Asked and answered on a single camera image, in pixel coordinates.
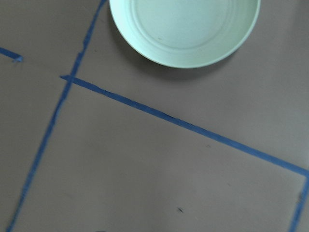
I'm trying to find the light green plate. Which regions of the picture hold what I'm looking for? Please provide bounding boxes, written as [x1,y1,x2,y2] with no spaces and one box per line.
[109,0,261,69]

